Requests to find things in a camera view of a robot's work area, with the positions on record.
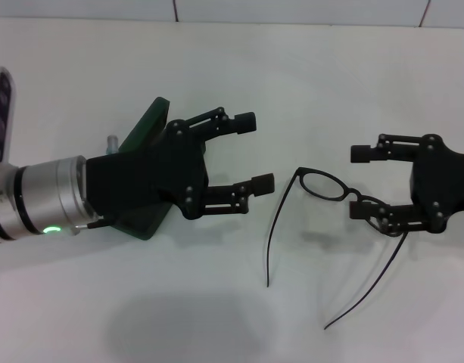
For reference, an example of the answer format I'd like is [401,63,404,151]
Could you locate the black glasses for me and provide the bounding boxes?
[264,166,410,330]

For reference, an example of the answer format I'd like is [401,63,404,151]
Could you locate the green glasses case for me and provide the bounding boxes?
[110,97,176,242]

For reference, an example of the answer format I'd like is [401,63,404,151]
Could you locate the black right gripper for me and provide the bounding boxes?
[348,132,464,237]

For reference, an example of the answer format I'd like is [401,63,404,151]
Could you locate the black cable with silver plug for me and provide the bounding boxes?
[74,215,115,232]

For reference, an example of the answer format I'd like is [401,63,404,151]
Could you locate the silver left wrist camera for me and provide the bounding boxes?
[0,66,16,166]

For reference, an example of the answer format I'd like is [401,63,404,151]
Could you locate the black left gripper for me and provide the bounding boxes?
[86,107,276,221]

